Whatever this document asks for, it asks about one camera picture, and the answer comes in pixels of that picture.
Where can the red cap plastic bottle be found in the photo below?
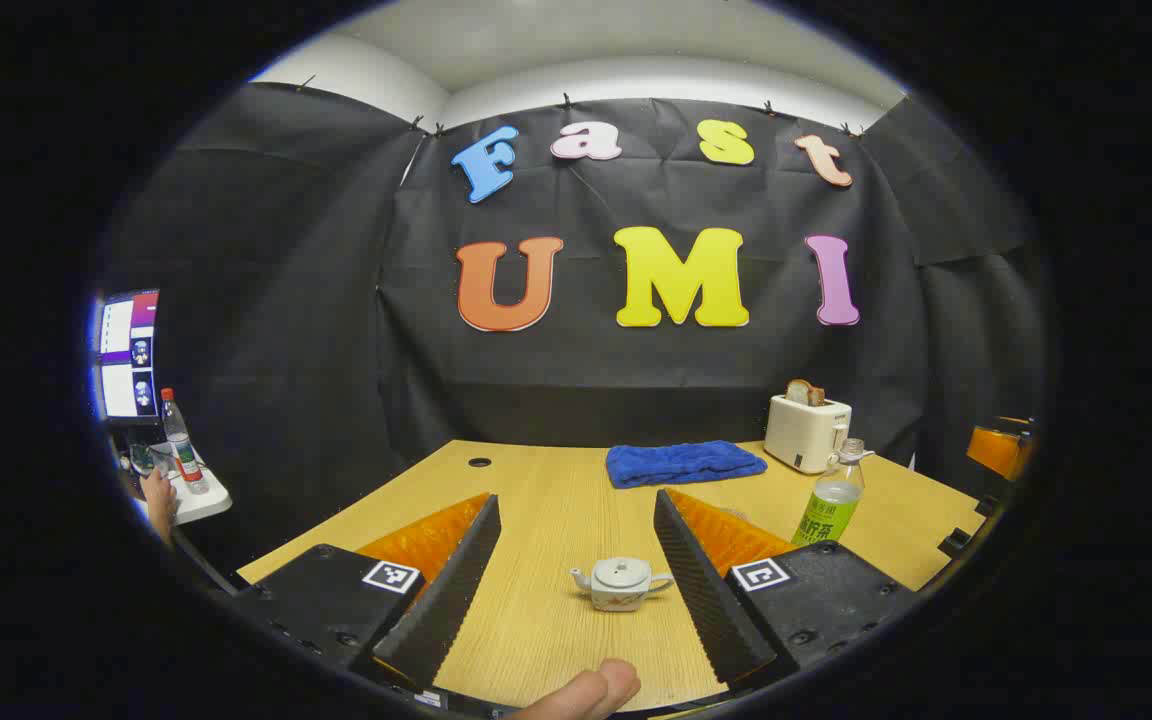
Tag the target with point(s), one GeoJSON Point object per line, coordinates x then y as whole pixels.
{"type": "Point", "coordinates": [181, 450]}

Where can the white side table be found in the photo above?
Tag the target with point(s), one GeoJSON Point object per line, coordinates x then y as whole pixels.
{"type": "Point", "coordinates": [208, 502]}

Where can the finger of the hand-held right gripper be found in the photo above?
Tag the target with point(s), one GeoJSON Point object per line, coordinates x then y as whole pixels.
{"type": "Point", "coordinates": [998, 450]}
{"type": "Point", "coordinates": [956, 543]}

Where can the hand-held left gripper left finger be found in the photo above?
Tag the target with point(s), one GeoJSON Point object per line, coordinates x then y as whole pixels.
{"type": "Point", "coordinates": [446, 590]}

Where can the computer monitor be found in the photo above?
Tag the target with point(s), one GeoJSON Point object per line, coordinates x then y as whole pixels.
{"type": "Point", "coordinates": [126, 350]}

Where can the white toaster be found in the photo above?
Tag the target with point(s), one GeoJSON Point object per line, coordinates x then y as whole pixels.
{"type": "Point", "coordinates": [801, 430]}

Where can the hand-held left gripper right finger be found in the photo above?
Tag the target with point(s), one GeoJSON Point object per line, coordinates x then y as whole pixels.
{"type": "Point", "coordinates": [701, 590]}

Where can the green label water bottle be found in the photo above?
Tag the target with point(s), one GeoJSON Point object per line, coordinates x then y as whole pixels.
{"type": "Point", "coordinates": [826, 510]}

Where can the white ceramic teacup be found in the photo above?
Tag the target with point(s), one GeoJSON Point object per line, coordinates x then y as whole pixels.
{"type": "Point", "coordinates": [621, 598]}

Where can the blue towel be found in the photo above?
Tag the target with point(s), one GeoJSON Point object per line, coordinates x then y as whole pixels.
{"type": "Point", "coordinates": [681, 463]}

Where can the black backdrop cloth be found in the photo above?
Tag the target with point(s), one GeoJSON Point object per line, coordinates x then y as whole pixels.
{"type": "Point", "coordinates": [336, 300]}

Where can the toasted bread slice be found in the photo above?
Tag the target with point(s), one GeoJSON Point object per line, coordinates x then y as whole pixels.
{"type": "Point", "coordinates": [806, 393]}

